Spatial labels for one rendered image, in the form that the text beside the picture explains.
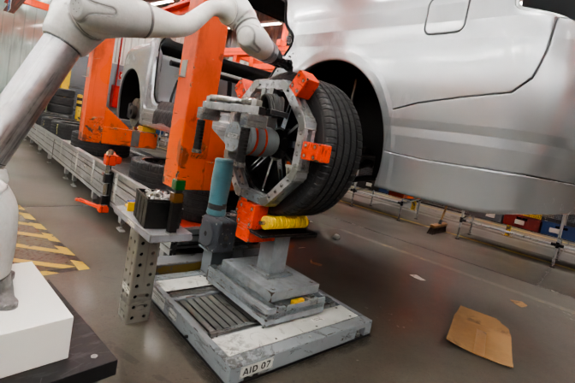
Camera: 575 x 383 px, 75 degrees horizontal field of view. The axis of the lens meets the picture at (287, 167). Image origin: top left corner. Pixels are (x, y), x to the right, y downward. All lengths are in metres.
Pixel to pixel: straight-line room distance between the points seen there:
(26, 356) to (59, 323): 0.08
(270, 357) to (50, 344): 0.80
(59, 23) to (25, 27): 13.39
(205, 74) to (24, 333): 1.41
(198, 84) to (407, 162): 1.09
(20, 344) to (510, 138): 1.48
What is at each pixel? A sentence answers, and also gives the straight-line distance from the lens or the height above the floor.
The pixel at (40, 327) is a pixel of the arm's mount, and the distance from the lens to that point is 1.02.
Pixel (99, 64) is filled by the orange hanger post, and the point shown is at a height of 1.22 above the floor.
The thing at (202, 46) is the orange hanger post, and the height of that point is 1.26.
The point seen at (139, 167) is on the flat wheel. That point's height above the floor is 0.46.
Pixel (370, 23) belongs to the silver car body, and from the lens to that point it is 1.88.
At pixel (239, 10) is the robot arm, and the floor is 1.32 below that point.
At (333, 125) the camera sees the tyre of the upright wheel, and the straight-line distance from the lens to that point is 1.51.
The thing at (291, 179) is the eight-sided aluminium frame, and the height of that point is 0.73.
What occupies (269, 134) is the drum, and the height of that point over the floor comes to 0.88.
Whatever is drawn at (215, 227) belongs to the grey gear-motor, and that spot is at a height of 0.37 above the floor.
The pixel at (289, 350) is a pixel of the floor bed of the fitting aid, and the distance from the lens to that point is 1.62.
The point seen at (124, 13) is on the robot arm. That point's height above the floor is 1.13.
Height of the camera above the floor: 0.89
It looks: 5 degrees down
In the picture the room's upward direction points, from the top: 10 degrees clockwise
